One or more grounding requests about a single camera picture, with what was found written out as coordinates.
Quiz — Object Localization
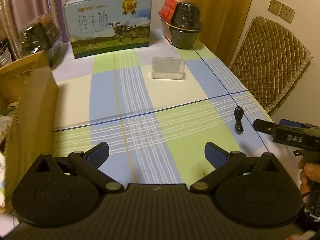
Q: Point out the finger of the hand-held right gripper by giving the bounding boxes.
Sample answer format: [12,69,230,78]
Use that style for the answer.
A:
[253,119,283,135]
[279,118,320,131]

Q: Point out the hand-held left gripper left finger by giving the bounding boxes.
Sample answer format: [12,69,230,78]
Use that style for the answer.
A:
[19,142,124,194]

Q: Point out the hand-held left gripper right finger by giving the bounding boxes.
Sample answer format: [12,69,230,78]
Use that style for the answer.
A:
[191,142,296,194]

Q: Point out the short black cable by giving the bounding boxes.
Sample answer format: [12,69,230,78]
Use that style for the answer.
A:
[233,106,245,134]

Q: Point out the brown cardboard box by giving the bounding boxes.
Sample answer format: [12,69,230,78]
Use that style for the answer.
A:
[0,50,59,215]

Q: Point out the checked cloth desktop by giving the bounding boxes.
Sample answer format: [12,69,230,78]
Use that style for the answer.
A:
[51,27,300,188]

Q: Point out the person's right hand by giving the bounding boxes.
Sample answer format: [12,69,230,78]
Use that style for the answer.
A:
[298,162,320,202]

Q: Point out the quilted cover chair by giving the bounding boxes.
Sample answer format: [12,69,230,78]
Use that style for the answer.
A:
[228,15,314,113]

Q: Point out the clear plastic box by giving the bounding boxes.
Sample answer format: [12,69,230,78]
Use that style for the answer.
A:
[152,56,186,80]

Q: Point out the black wrapped bowl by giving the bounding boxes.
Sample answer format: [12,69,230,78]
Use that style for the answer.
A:
[168,1,204,49]

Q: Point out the cow print milk carton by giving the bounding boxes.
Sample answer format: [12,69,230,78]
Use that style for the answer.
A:
[63,0,153,59]

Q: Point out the yellow brown curtain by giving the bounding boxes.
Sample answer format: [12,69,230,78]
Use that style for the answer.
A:
[181,0,257,67]

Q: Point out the dark wrapped package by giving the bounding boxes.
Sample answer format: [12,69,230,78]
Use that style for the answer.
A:
[19,14,63,68]

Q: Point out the red patterned box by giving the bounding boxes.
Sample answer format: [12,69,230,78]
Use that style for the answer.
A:
[158,0,186,24]

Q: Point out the beige wall socket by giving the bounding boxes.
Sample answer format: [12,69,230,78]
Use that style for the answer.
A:
[279,3,296,24]
[268,0,283,16]

